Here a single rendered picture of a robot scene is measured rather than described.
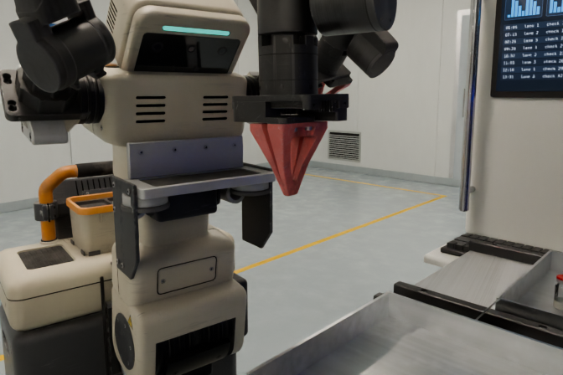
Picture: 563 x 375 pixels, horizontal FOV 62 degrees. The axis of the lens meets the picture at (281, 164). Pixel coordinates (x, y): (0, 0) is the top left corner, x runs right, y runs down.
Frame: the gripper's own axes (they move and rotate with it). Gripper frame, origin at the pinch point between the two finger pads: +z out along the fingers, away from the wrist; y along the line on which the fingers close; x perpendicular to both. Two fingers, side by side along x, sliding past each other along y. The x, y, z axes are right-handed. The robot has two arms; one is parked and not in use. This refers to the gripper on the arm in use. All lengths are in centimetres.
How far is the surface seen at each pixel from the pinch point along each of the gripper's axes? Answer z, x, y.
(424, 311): 18.7, 19.4, 4.9
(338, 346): 20.7, 8.1, -0.2
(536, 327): 19.5, 26.0, 16.2
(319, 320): 108, 145, -117
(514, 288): 18.6, 34.3, 11.0
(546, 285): 21, 46, 12
